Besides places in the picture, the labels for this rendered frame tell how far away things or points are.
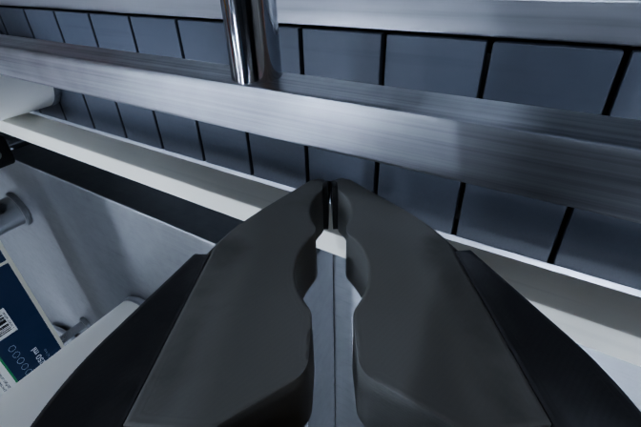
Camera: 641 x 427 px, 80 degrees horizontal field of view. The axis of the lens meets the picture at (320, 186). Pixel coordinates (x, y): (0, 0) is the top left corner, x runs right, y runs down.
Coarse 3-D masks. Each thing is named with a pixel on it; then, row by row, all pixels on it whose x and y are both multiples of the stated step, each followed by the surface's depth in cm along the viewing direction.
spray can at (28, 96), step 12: (24, 36) 28; (0, 84) 26; (12, 84) 26; (24, 84) 27; (36, 84) 27; (0, 96) 26; (12, 96) 26; (24, 96) 27; (36, 96) 28; (48, 96) 29; (60, 96) 29; (0, 108) 26; (12, 108) 27; (24, 108) 28; (36, 108) 29; (0, 120) 27
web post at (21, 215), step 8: (0, 200) 46; (8, 200) 46; (16, 200) 46; (0, 208) 45; (8, 208) 45; (16, 208) 46; (24, 208) 46; (0, 216) 44; (8, 216) 45; (16, 216) 46; (24, 216) 46; (0, 224) 44; (8, 224) 45; (16, 224) 46; (24, 224) 48; (0, 232) 45
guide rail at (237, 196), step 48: (48, 144) 26; (96, 144) 25; (192, 192) 20; (240, 192) 19; (288, 192) 19; (336, 240) 16; (528, 288) 13; (576, 288) 13; (576, 336) 12; (624, 336) 12
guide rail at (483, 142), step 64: (0, 64) 14; (64, 64) 12; (128, 64) 11; (192, 64) 10; (256, 128) 9; (320, 128) 8; (384, 128) 7; (448, 128) 7; (512, 128) 6; (576, 128) 6; (640, 128) 6; (512, 192) 7; (576, 192) 6; (640, 192) 6
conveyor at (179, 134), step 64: (320, 64) 17; (384, 64) 16; (448, 64) 14; (512, 64) 13; (576, 64) 12; (640, 64) 11; (128, 128) 27; (192, 128) 23; (384, 192) 18; (448, 192) 16; (576, 256) 15; (640, 256) 14
